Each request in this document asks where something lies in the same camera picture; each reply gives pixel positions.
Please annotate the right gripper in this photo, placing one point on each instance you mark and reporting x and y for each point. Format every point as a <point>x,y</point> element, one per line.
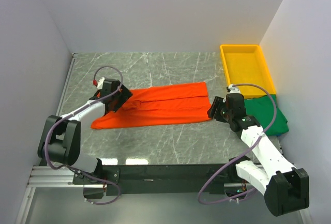
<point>218,103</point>

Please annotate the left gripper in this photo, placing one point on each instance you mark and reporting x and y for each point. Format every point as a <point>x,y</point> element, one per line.
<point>125,94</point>

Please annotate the orange t shirt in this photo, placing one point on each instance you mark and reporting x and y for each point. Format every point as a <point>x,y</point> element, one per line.
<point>160,105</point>

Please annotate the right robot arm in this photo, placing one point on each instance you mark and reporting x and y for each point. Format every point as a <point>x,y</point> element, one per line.
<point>284,187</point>

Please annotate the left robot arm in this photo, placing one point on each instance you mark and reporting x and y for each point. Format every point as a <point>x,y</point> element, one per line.
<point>61,137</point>

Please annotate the folded green t shirt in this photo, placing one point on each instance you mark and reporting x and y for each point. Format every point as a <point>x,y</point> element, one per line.
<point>262,109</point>

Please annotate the yellow plastic bin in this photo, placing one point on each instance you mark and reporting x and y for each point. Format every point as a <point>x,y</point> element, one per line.
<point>245,64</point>

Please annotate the black base beam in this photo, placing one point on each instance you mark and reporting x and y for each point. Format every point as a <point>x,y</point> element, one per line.
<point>142,179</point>

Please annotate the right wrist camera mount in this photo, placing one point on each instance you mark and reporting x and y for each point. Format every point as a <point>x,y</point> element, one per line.
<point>231,89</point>

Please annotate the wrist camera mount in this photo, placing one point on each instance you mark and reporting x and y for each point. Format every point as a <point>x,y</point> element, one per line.
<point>99,84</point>
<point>231,89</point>

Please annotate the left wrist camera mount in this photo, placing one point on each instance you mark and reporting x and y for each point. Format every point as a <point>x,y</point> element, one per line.
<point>99,84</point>

